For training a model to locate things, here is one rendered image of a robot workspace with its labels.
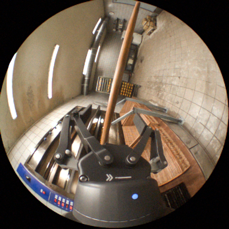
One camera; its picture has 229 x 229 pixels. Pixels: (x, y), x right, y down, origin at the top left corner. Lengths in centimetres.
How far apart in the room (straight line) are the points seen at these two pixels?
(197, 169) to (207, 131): 64
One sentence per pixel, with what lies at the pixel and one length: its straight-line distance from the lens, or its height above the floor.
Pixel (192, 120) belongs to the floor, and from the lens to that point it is 128.
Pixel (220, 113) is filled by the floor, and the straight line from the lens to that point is 123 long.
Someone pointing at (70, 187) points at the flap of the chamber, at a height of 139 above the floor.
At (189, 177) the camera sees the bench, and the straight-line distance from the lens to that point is 72.
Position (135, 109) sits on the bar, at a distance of 68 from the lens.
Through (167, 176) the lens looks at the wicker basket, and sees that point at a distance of 81.
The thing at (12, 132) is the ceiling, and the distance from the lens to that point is 153.
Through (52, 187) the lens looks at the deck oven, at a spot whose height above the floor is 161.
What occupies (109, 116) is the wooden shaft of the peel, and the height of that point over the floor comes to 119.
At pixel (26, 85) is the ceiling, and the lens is 151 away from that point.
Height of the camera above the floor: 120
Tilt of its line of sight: 6 degrees down
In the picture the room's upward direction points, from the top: 80 degrees counter-clockwise
